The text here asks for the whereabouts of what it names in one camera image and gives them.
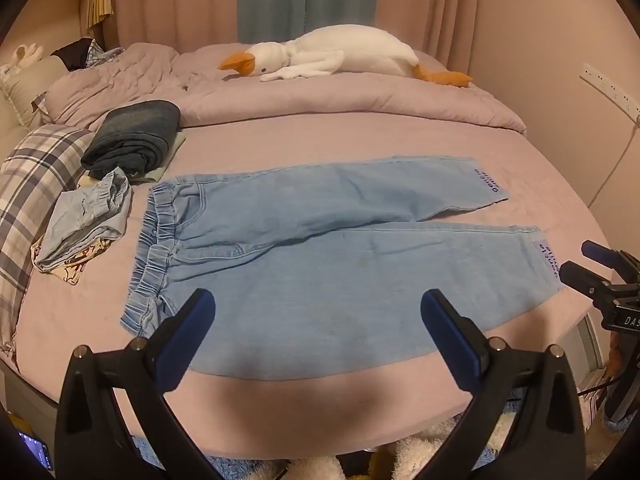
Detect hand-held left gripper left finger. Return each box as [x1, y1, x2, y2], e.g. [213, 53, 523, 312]
[54, 288, 223, 480]

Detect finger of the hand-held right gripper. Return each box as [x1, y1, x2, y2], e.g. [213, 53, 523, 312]
[558, 260, 613, 306]
[581, 240, 632, 273]

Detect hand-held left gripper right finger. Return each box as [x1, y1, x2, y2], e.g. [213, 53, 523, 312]
[420, 289, 587, 480]

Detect light blue denim pants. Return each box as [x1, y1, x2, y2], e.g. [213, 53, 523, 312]
[119, 156, 565, 382]

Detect white fluffy plush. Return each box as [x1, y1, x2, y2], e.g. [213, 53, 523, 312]
[300, 417, 506, 480]

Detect cream printed cloth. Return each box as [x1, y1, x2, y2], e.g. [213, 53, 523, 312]
[31, 237, 113, 286]

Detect small crumpled light blue garment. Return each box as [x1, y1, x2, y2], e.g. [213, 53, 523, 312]
[34, 166, 133, 273]

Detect white power strip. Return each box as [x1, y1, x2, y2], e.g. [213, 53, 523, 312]
[580, 62, 640, 116]

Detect smartphone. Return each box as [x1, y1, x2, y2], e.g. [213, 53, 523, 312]
[17, 430, 53, 471]

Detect dark folded garment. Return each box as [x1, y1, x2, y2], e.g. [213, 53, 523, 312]
[81, 100, 182, 181]

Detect plaid pillow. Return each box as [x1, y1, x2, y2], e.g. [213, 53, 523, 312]
[0, 125, 96, 361]

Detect bed with pink sheet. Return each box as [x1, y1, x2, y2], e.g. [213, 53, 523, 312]
[10, 42, 620, 453]

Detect mauve duvet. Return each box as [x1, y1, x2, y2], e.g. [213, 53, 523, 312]
[37, 42, 528, 136]

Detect blue checked shirt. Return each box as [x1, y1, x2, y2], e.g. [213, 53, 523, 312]
[85, 40, 126, 68]

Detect beige pillow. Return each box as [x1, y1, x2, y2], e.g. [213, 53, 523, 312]
[0, 55, 66, 131]

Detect pink curtain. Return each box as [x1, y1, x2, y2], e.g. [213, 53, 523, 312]
[372, 0, 481, 73]
[102, 0, 241, 53]

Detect dark clothing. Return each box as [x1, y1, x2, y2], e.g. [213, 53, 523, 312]
[50, 37, 96, 72]

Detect white goose plush toy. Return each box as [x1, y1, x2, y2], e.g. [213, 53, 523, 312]
[218, 25, 473, 88]

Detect small white plush toy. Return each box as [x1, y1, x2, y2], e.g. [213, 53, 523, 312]
[0, 44, 43, 78]

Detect white cable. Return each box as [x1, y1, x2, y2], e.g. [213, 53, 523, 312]
[587, 115, 640, 208]

